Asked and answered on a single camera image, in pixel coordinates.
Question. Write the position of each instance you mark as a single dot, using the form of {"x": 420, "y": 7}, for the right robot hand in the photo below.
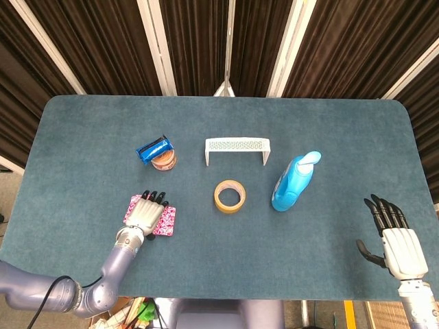
{"x": 403, "y": 252}

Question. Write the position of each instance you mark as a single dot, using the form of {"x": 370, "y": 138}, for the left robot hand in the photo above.
{"x": 145, "y": 216}

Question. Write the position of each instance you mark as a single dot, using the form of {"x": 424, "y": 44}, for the pink patterned pouch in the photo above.
{"x": 165, "y": 221}

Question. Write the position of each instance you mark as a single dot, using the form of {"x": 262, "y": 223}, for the grey-purple robot base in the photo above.
{"x": 223, "y": 313}

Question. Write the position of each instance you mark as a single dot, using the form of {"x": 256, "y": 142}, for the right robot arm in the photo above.
{"x": 416, "y": 301}

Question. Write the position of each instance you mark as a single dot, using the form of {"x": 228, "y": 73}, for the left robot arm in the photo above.
{"x": 118, "y": 265}

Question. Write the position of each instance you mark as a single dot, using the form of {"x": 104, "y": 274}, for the blue foil packet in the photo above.
{"x": 152, "y": 150}

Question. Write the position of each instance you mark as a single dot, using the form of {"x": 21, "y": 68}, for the woven tan mat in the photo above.
{"x": 385, "y": 317}

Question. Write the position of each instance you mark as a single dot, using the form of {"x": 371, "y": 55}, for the yellow packing tape roll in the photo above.
{"x": 219, "y": 202}

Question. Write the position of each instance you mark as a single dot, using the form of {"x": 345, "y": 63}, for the teal felt table cover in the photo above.
{"x": 219, "y": 260}

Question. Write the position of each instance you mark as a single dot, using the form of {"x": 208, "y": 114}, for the green plastic object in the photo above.
{"x": 146, "y": 311}

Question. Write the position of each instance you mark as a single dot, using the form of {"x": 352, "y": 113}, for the white mesh desk shelf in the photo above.
{"x": 236, "y": 144}

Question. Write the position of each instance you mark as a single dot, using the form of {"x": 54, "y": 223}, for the blue pump bottle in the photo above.
{"x": 291, "y": 185}

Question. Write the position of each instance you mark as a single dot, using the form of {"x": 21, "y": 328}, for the dark brown curtain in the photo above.
{"x": 113, "y": 44}

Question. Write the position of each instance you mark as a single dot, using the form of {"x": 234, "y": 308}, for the thin white frame post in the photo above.
{"x": 227, "y": 51}

